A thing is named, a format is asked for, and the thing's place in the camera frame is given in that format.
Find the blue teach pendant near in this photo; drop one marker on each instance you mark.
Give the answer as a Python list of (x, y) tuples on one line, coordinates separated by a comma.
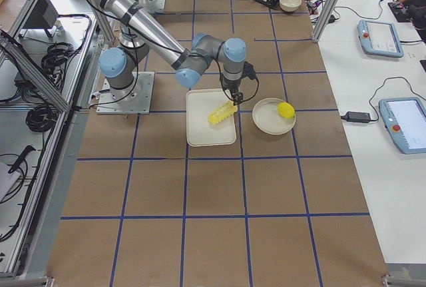
[(404, 120)]

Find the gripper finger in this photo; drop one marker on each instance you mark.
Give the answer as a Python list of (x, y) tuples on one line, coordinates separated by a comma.
[(235, 97)]

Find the yellow lemon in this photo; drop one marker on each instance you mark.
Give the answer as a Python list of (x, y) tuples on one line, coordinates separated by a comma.
[(286, 110)]

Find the cream bowl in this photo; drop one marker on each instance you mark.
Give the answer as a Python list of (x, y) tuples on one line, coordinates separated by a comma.
[(290, 5)]

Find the aluminium frame post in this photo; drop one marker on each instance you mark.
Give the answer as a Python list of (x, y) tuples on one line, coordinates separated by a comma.
[(323, 19)]

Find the blue teach pendant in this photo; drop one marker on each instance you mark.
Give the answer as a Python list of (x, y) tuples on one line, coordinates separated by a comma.
[(404, 120), (379, 39)]

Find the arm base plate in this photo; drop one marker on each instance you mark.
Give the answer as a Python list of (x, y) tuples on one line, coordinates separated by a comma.
[(135, 99)]

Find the white rectangular tray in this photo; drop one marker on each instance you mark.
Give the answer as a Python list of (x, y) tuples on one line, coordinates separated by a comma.
[(199, 132)]

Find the blue teach pendant far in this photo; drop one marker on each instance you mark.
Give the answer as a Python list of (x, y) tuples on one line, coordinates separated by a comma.
[(379, 39)]

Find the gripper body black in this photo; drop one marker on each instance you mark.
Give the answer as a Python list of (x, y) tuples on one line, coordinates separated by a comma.
[(230, 85)]

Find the black power adapter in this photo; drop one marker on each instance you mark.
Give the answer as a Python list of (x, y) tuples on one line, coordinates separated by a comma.
[(357, 117)]

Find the cream round plate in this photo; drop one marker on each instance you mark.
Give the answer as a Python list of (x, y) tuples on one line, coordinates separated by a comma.
[(267, 119)]

